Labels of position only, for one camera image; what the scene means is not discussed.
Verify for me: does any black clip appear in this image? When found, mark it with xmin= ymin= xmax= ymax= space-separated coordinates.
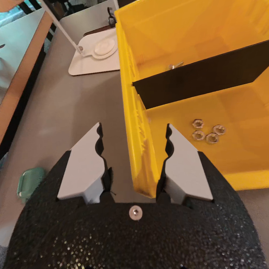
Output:
xmin=107 ymin=7 xmax=117 ymax=26

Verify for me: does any large yellow plastic bin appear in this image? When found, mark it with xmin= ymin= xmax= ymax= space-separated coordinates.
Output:
xmin=114 ymin=0 xmax=269 ymax=199

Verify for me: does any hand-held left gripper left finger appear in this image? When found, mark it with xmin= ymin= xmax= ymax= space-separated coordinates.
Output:
xmin=57 ymin=122 xmax=107 ymax=205

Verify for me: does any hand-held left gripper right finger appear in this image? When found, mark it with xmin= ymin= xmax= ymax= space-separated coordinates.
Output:
xmin=161 ymin=124 xmax=214 ymax=205

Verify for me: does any white stand with pole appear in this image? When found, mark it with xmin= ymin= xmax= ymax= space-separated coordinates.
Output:
xmin=39 ymin=0 xmax=121 ymax=76

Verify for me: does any wooden desk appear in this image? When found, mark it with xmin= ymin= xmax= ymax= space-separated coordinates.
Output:
xmin=0 ymin=8 xmax=53 ymax=144

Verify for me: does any green plastic case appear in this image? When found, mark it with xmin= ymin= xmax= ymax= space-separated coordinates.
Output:
xmin=17 ymin=167 xmax=46 ymax=203

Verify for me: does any black bin divider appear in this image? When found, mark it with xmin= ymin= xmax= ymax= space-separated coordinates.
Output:
xmin=132 ymin=40 xmax=269 ymax=110

